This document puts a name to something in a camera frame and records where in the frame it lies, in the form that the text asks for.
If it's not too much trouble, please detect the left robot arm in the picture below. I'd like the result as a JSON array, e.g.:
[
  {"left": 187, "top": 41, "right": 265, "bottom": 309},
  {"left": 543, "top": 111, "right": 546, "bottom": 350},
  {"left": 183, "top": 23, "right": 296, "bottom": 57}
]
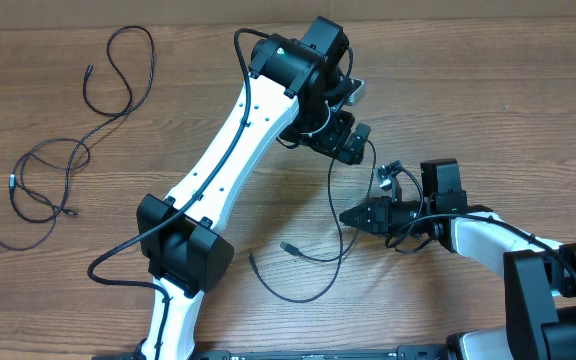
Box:
[{"left": 136, "top": 17, "right": 370, "bottom": 359}]

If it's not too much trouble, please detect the short black USB cable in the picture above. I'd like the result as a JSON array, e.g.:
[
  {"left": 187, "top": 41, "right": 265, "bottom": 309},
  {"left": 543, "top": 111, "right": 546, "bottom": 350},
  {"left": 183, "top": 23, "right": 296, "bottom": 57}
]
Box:
[{"left": 62, "top": 25, "right": 156, "bottom": 211}]

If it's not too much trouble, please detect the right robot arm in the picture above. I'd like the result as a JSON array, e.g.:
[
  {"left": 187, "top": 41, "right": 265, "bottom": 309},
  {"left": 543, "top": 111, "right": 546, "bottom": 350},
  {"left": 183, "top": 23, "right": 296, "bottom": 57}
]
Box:
[{"left": 340, "top": 159, "right": 576, "bottom": 359}]

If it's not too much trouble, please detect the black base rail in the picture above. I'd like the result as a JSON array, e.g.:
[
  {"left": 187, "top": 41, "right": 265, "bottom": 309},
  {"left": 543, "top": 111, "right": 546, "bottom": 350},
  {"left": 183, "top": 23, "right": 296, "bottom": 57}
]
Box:
[{"left": 92, "top": 339, "right": 449, "bottom": 360}]

